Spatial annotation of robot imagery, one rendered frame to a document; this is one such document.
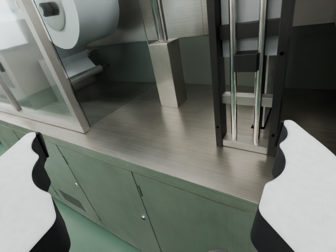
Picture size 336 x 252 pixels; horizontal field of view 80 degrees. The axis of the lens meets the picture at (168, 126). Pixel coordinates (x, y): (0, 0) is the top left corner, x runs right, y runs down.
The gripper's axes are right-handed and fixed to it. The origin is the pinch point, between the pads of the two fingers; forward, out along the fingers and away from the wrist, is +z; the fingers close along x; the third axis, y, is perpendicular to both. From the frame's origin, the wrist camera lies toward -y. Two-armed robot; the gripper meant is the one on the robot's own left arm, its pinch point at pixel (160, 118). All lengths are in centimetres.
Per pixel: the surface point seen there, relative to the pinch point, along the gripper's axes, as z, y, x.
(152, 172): 32.8, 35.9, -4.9
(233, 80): 36.9, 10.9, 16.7
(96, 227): 79, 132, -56
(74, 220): 87, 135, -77
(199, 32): 90, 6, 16
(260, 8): 34.0, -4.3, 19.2
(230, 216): 23, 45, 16
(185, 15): 94, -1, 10
